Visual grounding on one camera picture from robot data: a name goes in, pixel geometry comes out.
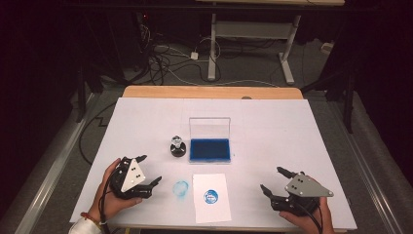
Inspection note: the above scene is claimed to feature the blue ink pad clear lid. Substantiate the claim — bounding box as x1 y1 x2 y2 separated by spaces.
188 117 232 165

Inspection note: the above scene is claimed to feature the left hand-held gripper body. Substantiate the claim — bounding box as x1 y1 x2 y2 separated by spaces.
108 156 154 200

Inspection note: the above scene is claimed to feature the black cable bundle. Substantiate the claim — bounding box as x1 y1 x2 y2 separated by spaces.
137 13 225 86

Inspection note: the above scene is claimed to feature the white metal desk frame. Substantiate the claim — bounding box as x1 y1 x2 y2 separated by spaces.
196 0 346 86

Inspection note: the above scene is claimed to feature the hand-held gripper black cable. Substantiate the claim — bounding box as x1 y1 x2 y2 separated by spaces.
98 169 123 234
293 201 324 234

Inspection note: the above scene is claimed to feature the person's right hand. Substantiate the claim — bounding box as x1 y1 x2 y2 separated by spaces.
279 196 335 234

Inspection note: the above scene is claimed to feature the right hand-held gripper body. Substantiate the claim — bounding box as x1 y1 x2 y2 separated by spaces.
269 171 335 217

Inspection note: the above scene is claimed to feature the black power strip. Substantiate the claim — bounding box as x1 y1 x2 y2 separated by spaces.
134 11 154 71

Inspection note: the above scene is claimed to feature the grey metal rail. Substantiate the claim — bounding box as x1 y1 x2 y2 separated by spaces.
0 92 100 234
327 100 405 234

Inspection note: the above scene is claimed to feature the left hand-held gripper black cable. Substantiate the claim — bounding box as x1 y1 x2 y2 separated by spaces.
98 169 123 234

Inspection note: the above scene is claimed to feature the white floor cable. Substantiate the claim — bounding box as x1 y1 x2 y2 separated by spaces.
167 67 281 89

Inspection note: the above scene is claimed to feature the white sleeve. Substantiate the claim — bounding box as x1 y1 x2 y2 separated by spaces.
67 216 105 234

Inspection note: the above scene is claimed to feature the white paper sheet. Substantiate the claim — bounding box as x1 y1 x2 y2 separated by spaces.
192 173 233 225

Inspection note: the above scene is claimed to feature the right hand-held gripper black cable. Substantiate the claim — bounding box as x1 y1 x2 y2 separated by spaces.
293 201 324 234

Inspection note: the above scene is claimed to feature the black round stamp clear knob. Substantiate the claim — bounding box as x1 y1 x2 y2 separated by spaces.
169 135 188 159

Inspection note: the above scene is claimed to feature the person's left hand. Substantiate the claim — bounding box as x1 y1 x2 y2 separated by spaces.
87 157 144 225

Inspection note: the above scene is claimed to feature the black metal stand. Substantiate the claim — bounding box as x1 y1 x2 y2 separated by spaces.
300 64 356 135
75 61 105 124

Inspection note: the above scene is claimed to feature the white power strip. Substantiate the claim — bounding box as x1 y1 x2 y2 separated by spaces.
320 41 335 55

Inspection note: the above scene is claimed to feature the wooden table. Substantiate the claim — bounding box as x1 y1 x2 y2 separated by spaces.
105 85 349 234

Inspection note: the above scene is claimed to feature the white table cover sheet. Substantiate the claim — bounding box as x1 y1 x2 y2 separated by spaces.
69 97 358 230

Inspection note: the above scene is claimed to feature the black floor cable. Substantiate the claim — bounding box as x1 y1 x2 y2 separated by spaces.
78 101 117 165

